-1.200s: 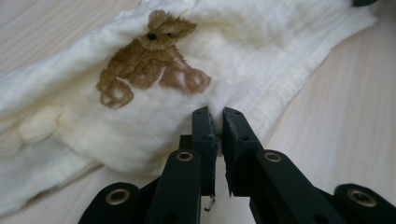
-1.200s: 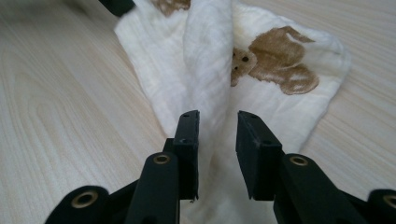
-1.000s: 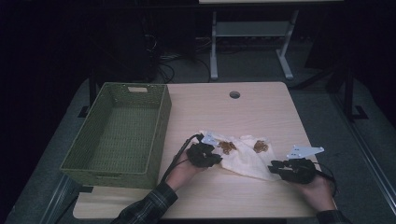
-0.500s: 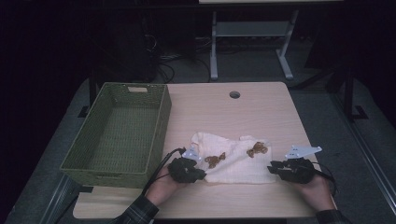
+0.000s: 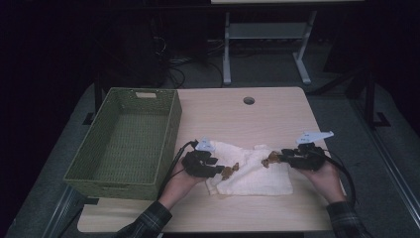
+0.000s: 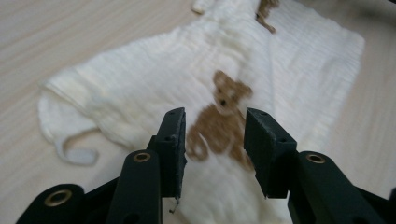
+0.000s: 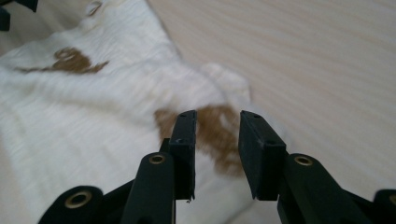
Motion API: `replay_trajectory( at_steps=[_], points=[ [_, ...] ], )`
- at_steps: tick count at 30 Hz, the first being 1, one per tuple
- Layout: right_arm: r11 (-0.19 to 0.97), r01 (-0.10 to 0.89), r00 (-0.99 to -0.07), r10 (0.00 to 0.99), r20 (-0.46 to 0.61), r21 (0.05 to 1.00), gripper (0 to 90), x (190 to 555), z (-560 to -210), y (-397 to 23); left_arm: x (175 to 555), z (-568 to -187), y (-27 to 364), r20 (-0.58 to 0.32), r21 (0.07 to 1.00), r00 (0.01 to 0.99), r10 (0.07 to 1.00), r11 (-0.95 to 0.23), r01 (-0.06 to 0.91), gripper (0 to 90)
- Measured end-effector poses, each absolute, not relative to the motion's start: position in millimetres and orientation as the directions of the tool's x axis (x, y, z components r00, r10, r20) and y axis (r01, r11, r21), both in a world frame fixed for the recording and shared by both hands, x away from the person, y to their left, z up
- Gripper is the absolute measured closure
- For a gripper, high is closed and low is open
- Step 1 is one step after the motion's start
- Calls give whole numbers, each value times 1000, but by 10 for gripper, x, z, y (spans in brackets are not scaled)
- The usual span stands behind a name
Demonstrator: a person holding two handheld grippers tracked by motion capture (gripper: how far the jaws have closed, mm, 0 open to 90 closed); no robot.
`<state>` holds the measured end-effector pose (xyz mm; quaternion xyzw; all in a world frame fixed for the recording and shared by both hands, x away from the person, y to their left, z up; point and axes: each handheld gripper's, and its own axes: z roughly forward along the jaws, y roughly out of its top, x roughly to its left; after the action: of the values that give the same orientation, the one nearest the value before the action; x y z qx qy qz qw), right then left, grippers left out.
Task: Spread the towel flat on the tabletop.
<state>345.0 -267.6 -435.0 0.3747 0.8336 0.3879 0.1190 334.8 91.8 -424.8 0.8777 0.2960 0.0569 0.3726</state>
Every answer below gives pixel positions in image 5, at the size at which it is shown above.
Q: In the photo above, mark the white metal stand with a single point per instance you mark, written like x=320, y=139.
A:
x=267, y=31

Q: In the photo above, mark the person's left hand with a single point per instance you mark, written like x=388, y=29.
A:
x=180, y=188

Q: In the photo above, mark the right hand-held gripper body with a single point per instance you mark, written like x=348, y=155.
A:
x=308, y=158

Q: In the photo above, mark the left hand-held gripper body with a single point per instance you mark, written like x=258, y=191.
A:
x=196, y=163

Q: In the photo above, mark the aluminium floor rail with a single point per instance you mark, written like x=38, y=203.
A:
x=389, y=155
x=61, y=211

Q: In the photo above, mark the black metal stand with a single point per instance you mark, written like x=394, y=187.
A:
x=371, y=99
x=97, y=95

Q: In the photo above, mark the green woven basket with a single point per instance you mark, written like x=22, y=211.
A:
x=125, y=142

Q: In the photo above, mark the white towel with brown patches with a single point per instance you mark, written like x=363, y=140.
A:
x=254, y=175

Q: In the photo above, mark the person's right hand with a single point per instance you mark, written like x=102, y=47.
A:
x=325, y=183

